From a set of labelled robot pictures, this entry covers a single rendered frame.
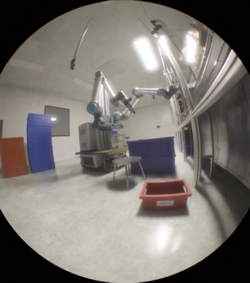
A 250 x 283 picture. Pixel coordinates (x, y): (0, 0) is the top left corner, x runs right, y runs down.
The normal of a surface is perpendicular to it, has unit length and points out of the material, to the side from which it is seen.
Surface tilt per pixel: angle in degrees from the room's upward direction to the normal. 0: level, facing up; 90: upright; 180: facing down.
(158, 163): 90
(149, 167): 90
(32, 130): 90
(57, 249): 0
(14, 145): 90
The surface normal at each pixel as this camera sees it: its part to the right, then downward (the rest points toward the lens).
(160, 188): -0.36, 0.04
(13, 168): 0.86, -0.10
